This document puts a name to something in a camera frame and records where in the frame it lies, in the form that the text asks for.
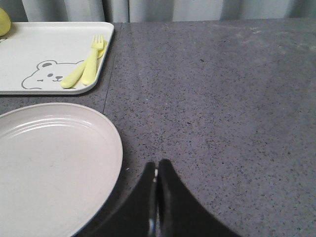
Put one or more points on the yellow plastic spoon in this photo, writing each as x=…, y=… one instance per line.
x=76, y=74

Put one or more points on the grey curtain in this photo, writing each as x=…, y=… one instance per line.
x=134, y=11

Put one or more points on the beige round plate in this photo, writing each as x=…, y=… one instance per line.
x=59, y=162

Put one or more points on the yellow plastic fork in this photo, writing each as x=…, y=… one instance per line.
x=89, y=72

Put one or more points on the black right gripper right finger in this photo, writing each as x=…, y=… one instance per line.
x=181, y=215

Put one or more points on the yellow lemon right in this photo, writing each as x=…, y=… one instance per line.
x=5, y=22

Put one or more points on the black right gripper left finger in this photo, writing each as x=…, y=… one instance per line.
x=137, y=216

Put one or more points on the white bear print tray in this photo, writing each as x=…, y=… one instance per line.
x=36, y=56

